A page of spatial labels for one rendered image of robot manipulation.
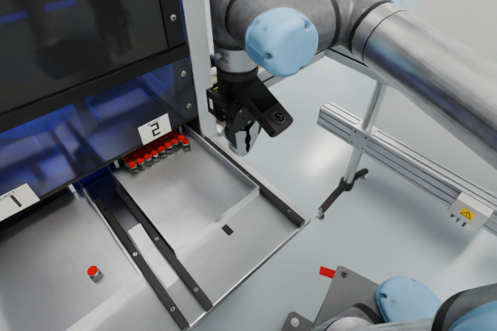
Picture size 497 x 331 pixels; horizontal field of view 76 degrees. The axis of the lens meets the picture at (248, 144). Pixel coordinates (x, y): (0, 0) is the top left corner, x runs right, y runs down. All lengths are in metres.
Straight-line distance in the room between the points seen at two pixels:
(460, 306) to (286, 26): 0.29
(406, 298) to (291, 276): 1.12
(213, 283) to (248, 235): 0.14
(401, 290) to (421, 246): 1.35
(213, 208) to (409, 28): 0.61
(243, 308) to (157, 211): 0.91
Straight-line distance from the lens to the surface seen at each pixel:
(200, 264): 0.77
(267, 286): 1.69
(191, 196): 0.87
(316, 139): 2.32
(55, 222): 0.94
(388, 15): 0.43
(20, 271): 0.91
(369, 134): 1.60
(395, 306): 0.63
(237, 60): 0.50
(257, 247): 0.78
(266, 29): 0.37
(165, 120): 0.86
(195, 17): 0.79
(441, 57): 0.38
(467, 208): 1.52
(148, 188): 0.91
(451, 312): 0.30
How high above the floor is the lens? 1.58
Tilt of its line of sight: 45 degrees down
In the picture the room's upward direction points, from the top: straight up
